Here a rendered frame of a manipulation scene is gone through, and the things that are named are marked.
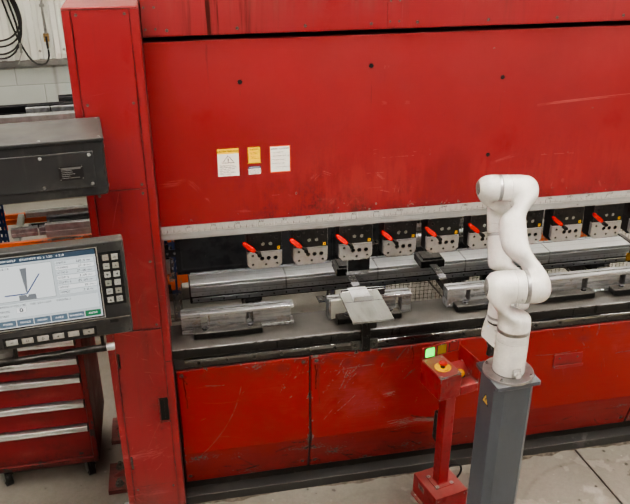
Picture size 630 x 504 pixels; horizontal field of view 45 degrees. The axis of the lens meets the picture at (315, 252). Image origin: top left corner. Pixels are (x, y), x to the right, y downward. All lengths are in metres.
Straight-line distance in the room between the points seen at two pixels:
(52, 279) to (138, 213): 0.45
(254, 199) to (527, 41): 1.28
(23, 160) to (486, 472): 2.05
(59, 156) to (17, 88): 4.78
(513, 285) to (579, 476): 1.64
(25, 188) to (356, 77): 1.33
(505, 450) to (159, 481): 1.52
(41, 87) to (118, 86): 4.51
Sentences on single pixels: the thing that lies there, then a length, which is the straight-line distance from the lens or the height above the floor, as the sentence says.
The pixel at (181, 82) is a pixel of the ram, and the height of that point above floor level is 1.99.
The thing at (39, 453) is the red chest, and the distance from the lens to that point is 4.00.
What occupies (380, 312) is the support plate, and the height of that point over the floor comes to 1.00.
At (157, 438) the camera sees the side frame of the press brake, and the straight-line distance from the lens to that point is 3.46.
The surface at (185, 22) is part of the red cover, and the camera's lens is 2.94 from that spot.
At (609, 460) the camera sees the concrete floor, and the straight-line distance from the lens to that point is 4.33.
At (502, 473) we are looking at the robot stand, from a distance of 3.21.
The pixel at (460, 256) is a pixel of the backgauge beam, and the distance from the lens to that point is 3.89.
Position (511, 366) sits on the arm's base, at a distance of 2.93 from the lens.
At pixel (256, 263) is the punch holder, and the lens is 3.27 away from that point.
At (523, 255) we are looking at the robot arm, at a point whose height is 1.47.
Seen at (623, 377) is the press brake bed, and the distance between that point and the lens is 4.18.
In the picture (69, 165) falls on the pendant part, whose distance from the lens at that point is 2.54.
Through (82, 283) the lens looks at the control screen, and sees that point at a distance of 2.68.
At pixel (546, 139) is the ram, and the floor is 1.67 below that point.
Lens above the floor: 2.66
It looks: 26 degrees down
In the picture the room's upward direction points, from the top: straight up
